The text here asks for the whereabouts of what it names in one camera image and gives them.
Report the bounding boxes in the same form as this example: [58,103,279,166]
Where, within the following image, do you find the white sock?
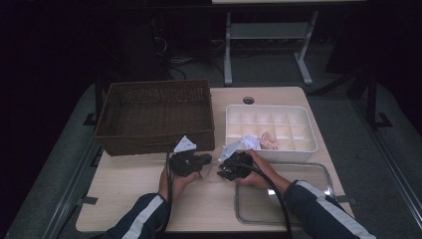
[241,133,262,151]

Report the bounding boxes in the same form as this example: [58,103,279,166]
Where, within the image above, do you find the person's left hand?
[157,165,202,204]

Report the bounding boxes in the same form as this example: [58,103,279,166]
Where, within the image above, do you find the grey tape strip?
[76,196,100,206]
[334,195,358,205]

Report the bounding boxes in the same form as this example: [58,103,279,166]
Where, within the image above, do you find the clear plastic box lid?
[234,161,336,227]

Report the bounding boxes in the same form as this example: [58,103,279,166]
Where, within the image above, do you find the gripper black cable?
[245,162,293,239]
[162,145,180,239]

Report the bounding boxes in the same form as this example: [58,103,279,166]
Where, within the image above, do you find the brown wicker basket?
[94,79,216,157]

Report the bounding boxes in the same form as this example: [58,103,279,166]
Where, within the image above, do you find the pink sock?
[259,129,280,151]

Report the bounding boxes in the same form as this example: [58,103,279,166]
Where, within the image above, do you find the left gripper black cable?
[162,145,180,239]

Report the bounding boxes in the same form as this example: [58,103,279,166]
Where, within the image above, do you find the beige sheer sock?
[198,161,228,183]

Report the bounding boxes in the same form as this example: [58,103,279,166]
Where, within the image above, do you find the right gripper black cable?
[245,162,293,239]

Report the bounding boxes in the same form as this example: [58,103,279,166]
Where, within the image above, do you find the white metal stand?
[222,9,319,88]

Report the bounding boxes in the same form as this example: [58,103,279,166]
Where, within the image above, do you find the grey metal floor rail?
[41,138,104,239]
[351,99,422,230]

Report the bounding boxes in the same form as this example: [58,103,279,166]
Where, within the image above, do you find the floor cables bundle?
[168,57,197,81]

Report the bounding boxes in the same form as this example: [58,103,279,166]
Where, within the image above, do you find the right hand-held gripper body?
[217,138,256,182]

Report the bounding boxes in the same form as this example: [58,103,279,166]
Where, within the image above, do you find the black metal stand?
[83,74,105,127]
[364,71,394,131]

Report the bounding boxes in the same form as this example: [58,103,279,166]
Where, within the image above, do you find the white divided storage box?
[224,104,318,163]

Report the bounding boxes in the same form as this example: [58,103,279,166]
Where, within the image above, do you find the person's right hand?
[234,148,293,197]

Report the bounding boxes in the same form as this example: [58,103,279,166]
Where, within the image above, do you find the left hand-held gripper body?
[168,134,202,178]

